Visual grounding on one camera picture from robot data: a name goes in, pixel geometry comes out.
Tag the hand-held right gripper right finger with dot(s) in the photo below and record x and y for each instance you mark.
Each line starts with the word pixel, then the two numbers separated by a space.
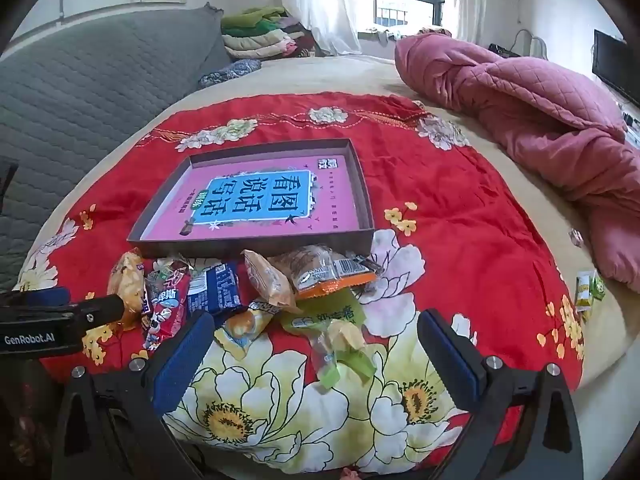
pixel 452 365

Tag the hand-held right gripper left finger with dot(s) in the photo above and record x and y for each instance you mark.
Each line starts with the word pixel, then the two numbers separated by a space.
pixel 182 360

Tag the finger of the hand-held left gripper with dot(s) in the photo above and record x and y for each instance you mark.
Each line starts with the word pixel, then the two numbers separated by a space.
pixel 100 308
pixel 45 297

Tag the clear yellow puffed snack packet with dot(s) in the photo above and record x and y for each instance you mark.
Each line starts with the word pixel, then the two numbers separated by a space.
pixel 127 285

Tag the red milk candy packet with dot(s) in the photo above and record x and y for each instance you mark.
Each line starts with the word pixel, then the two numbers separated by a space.
pixel 167 310

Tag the blue wafer packet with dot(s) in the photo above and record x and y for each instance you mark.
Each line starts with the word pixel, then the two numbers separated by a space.
pixel 215 290

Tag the small orange bread packet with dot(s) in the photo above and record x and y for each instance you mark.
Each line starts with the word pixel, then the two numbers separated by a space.
pixel 267 280

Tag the dark brown chocolate bar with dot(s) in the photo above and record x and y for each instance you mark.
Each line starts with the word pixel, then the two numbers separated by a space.
pixel 370 265

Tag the shallow grey cardboard box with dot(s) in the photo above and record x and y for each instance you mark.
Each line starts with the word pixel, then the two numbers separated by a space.
pixel 250 249

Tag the yellow cartoon candy packet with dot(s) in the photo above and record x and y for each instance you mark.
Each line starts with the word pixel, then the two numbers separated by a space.
pixel 245 327

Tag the small yellow green packet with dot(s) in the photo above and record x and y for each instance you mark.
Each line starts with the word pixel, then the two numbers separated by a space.
pixel 598 285
pixel 584 297

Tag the large clear bread packet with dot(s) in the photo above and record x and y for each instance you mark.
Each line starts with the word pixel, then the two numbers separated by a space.
pixel 310 270

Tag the small candy wrapper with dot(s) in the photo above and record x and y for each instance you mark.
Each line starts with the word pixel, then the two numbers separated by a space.
pixel 577 238

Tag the red floral cloth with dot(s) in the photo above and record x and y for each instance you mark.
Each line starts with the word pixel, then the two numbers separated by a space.
pixel 450 185

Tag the grey quilted headboard cover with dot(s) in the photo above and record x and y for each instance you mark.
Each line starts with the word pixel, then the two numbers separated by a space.
pixel 100 85

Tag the blue patterned cloth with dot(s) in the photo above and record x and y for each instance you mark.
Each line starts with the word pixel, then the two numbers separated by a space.
pixel 230 72

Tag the pink quilted blanket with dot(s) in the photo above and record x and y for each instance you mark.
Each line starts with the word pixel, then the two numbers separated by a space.
pixel 525 100

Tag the stack of folded clothes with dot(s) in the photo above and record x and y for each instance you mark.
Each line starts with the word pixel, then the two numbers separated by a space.
pixel 260 35

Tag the black flat television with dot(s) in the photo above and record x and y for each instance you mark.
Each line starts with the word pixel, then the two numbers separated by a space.
pixel 615 65

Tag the white sheer curtain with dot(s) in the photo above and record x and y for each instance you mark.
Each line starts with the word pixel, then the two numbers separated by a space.
pixel 470 0
pixel 320 5

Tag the white metal frame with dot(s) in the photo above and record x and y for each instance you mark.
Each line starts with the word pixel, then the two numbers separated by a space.
pixel 537 42

